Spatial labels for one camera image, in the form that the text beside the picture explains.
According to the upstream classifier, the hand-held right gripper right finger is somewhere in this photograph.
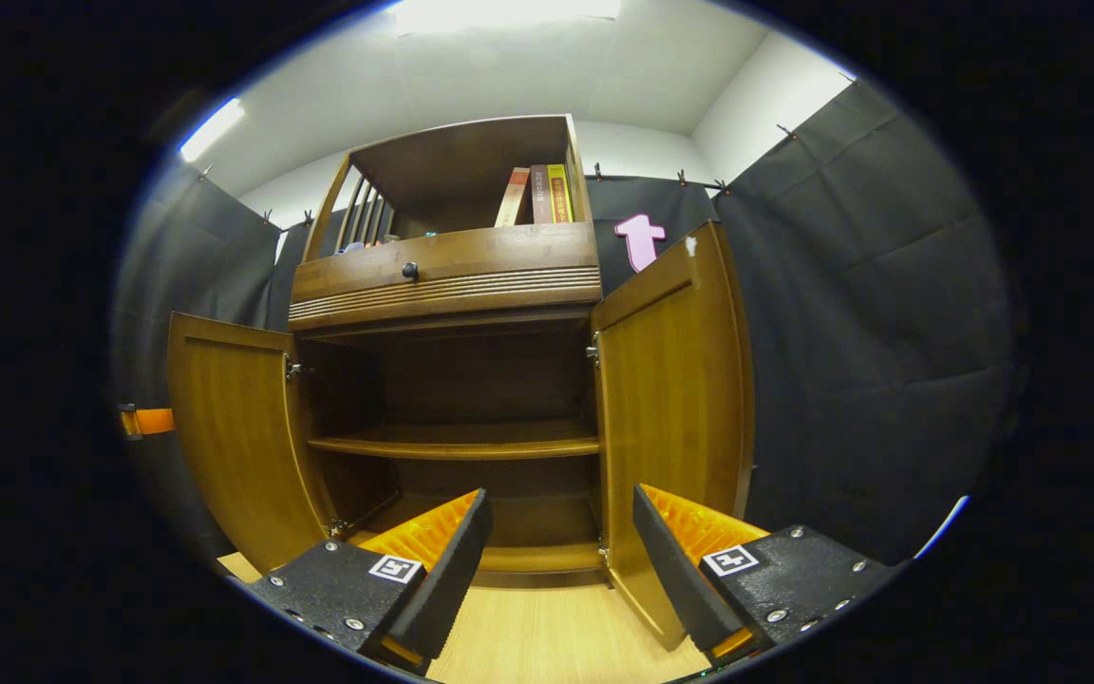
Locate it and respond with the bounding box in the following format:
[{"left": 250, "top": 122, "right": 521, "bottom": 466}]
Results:
[{"left": 632, "top": 484, "right": 899, "bottom": 666}]

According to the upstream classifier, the yellow book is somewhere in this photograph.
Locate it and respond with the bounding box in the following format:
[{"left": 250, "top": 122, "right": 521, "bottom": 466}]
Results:
[{"left": 547, "top": 163, "right": 575, "bottom": 224}]

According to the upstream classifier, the wooden cabinet door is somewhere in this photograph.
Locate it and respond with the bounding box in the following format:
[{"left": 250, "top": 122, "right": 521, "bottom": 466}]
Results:
[
  {"left": 591, "top": 220, "right": 757, "bottom": 653},
  {"left": 165, "top": 312, "right": 341, "bottom": 575}
]

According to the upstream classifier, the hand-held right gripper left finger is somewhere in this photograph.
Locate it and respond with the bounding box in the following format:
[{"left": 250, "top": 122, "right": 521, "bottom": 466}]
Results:
[{"left": 243, "top": 488, "right": 494, "bottom": 677}]

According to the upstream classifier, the large ceiling light panel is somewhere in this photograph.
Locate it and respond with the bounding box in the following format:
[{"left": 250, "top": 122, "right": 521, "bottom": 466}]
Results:
[{"left": 398, "top": 0, "right": 624, "bottom": 37}]

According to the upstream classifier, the small ceiling light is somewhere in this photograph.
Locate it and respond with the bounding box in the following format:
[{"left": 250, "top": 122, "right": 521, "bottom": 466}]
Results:
[{"left": 177, "top": 98, "right": 247, "bottom": 162}]

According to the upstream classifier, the tan red book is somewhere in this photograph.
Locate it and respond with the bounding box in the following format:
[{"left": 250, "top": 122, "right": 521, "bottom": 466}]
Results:
[{"left": 494, "top": 167, "right": 532, "bottom": 228}]

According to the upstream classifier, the black backdrop cloth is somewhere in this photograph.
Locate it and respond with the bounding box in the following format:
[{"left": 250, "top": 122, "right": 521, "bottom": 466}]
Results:
[{"left": 110, "top": 76, "right": 1018, "bottom": 566}]

